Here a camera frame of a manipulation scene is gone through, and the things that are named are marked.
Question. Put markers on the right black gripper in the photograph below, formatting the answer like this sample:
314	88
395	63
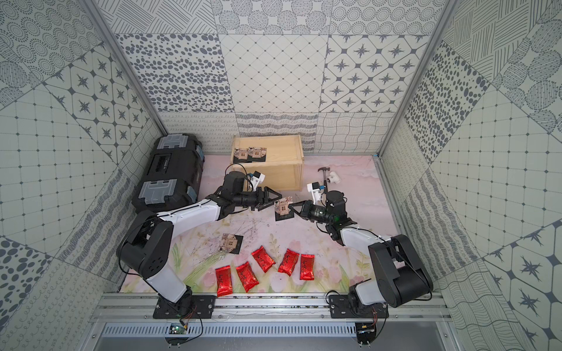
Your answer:
301	213

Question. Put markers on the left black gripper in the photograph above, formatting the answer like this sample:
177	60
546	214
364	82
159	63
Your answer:
264	197

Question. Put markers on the black tea bag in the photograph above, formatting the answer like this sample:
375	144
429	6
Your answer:
282	210
242	156
231	243
257	154

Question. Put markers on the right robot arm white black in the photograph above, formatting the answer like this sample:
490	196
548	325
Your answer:
400	275

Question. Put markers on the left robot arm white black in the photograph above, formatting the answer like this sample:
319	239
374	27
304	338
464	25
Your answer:
146	246

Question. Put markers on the light wooden shelf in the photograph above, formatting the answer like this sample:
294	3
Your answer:
283	165

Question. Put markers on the red tea bag rightmost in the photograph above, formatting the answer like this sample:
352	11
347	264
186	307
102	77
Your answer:
307	267

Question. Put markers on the red tea bag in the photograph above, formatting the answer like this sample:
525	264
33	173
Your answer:
289	262
307	267
247	277
224	281
263	259

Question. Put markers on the red tea bag middle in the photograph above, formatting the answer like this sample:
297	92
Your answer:
263	259

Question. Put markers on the red tea bag leftmost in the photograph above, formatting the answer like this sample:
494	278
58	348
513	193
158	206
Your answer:
224	281

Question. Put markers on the white pipe fitting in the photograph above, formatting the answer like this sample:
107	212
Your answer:
333	178

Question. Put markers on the black plastic toolbox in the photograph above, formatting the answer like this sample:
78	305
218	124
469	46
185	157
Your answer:
172	178

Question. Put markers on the right black circuit board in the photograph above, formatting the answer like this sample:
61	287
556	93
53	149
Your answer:
366	333

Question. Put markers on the left green circuit board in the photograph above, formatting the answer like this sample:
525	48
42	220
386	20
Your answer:
177	329

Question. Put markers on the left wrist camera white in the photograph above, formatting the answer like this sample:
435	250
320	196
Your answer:
256	179

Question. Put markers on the black handled hammer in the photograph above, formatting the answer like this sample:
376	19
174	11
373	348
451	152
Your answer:
325	172

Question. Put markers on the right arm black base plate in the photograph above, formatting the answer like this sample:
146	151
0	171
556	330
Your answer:
347	307

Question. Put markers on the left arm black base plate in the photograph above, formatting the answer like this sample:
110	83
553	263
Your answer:
199	305

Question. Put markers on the aluminium mounting rail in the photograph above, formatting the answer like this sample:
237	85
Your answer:
262	308

